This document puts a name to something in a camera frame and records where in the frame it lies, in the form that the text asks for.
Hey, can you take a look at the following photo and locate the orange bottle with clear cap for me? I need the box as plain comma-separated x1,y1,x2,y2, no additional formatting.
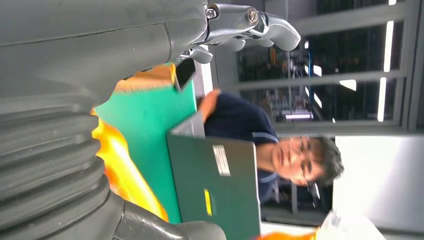
255,210,387,240

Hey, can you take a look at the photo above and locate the orange bottle with blue label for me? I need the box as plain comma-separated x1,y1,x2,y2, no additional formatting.
90,109,170,223

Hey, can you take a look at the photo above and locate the yellow plastic mat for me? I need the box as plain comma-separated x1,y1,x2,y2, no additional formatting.
114,63,177,94

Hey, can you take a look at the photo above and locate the black smartphone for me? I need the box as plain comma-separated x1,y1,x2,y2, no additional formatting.
174,58,197,93

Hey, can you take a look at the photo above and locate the person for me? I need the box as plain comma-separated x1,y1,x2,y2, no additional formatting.
198,88,345,205

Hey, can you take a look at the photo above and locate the dark green laptop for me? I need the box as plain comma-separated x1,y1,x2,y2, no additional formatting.
166,110,263,240

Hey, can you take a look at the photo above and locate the grey window frame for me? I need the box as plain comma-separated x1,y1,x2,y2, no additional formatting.
211,0,424,137

